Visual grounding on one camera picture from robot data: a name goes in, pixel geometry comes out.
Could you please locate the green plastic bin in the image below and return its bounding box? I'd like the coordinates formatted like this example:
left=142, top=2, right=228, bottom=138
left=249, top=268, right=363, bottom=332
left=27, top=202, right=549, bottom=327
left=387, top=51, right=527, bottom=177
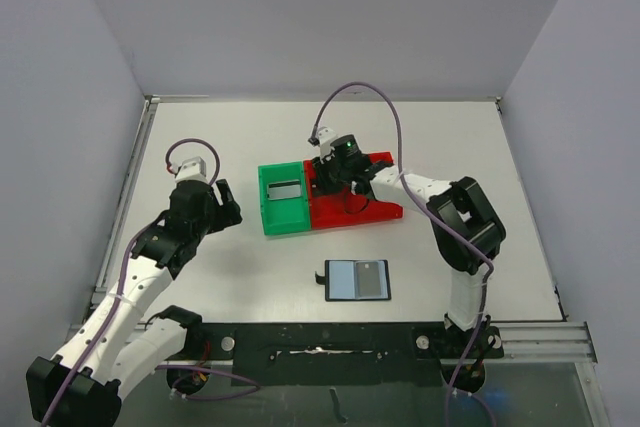
left=258, top=161, right=311, bottom=236

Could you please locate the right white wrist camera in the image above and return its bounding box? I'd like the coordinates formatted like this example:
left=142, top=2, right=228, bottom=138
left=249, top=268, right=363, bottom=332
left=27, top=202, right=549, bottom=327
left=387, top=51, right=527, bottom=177
left=308, top=126, right=337, bottom=157

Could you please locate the red plastic bin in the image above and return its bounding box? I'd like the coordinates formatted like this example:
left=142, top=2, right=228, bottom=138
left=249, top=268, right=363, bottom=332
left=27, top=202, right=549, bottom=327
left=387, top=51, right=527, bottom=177
left=349, top=149, right=406, bottom=224
left=303, top=160, right=369, bottom=230

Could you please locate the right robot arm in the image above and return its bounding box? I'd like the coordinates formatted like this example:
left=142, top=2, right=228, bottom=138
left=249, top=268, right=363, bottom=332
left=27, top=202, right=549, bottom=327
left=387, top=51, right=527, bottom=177
left=309, top=128, right=506, bottom=356

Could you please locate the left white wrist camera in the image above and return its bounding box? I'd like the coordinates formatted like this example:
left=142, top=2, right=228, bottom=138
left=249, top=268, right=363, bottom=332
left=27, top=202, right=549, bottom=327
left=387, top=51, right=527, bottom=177
left=175, top=157, right=207, bottom=184

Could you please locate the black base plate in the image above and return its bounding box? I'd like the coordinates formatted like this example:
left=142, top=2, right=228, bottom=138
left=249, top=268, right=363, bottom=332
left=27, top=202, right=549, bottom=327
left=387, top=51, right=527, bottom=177
left=170, top=322, right=504, bottom=387

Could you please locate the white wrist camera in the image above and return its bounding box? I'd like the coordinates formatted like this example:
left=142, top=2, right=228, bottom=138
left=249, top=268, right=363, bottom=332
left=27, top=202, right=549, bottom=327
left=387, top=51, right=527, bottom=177
left=175, top=157, right=207, bottom=184
left=308, top=126, right=337, bottom=157

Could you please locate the silver credit card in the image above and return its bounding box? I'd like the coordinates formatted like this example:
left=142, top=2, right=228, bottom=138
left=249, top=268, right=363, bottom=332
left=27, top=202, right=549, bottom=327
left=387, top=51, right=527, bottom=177
left=267, top=180, right=302, bottom=201

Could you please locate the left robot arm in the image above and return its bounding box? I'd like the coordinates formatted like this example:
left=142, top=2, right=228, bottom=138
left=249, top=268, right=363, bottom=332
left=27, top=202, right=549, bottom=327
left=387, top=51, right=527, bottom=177
left=26, top=179, right=242, bottom=426

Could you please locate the black leather card holder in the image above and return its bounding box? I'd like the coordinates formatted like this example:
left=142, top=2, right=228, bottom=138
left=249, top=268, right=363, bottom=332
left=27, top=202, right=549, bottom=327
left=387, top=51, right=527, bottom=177
left=314, top=259, right=392, bottom=302

